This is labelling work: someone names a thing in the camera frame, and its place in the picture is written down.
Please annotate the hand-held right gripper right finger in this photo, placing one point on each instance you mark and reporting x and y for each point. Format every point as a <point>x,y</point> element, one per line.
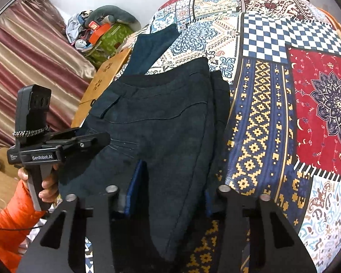
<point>209,203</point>

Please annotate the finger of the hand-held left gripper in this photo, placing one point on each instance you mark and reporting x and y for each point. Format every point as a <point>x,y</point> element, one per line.
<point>88,142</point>
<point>64,133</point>

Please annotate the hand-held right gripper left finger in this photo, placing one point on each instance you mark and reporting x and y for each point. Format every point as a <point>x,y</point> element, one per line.
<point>136,182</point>

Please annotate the black pants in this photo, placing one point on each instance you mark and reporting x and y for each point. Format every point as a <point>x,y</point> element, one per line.
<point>164,119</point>

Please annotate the person's left hand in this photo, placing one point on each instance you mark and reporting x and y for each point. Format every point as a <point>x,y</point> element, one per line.
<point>51,184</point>

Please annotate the bamboo lap desk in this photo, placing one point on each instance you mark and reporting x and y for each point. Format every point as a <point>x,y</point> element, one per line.
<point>102,76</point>

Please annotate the striped red beige curtain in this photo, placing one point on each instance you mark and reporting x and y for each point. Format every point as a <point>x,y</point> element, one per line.
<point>31,62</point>

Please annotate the green floral storage basket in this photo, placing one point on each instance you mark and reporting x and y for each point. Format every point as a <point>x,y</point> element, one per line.
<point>113,38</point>

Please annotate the orange box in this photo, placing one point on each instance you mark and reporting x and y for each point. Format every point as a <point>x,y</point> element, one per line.
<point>101,32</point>

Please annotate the pile of grey-blue clothes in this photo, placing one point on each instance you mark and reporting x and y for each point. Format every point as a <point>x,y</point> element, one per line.
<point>75,25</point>

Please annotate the orange striped blanket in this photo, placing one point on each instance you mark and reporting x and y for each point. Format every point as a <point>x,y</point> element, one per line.
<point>130,41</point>

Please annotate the small red box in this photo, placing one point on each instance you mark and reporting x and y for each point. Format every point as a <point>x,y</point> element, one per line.
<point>93,25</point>

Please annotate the patchwork printed blanket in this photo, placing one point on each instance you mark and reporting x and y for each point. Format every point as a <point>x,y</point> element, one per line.
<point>272,105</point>

